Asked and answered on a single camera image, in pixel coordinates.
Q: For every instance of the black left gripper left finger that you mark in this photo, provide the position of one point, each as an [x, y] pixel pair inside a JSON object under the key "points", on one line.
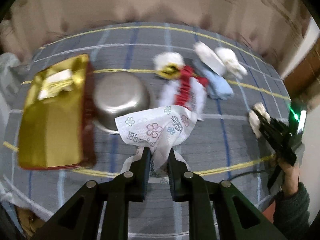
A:
{"points": [[137, 175]]}

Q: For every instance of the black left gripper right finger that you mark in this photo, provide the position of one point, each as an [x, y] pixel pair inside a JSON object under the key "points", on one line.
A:
{"points": [[182, 182]]}

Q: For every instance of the small white cloth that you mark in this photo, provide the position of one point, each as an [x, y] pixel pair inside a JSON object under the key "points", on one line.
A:
{"points": [[254, 120]]}

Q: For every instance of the floral printed tissue pack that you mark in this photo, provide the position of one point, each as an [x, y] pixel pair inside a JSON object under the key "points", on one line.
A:
{"points": [[159, 129]]}

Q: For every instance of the light blue towel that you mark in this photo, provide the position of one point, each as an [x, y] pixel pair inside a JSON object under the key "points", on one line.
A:
{"points": [[217, 87]]}

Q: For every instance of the red white ruffled cloth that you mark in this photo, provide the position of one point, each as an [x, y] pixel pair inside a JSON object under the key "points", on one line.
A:
{"points": [[188, 90]]}

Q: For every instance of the white plush with yellow tip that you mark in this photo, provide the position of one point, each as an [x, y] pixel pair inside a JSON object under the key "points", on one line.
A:
{"points": [[168, 65]]}

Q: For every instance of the white fluffy sock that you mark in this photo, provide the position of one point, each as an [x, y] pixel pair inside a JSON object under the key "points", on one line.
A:
{"points": [[231, 63]]}

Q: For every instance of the dark green sleeve forearm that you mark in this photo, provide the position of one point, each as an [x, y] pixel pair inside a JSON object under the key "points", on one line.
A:
{"points": [[291, 216]]}

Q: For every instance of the person right hand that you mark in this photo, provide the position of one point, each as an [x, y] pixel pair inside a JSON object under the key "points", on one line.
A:
{"points": [[290, 184]]}

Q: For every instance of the grey plaid tablecloth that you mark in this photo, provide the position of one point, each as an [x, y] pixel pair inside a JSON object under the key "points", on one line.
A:
{"points": [[220, 146]]}

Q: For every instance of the steel bowl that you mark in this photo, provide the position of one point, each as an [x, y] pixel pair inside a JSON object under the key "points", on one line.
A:
{"points": [[118, 94]]}

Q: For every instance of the gold rectangular tray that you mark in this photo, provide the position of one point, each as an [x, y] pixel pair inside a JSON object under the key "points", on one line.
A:
{"points": [[57, 133]]}

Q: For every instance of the brown cloth pile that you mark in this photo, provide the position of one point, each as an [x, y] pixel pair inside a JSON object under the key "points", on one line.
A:
{"points": [[29, 222]]}

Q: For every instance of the white folded cloth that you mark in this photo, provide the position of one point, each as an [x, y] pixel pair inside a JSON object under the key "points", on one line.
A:
{"points": [[209, 58]]}

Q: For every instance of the yellow striped folded cloth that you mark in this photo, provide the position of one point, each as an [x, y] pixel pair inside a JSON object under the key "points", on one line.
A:
{"points": [[54, 84]]}

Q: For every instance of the beige leaf print curtain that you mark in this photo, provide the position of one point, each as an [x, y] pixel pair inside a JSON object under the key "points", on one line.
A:
{"points": [[273, 28]]}

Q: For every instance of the white green patterned cover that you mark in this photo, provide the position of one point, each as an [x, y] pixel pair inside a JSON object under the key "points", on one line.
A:
{"points": [[11, 72]]}

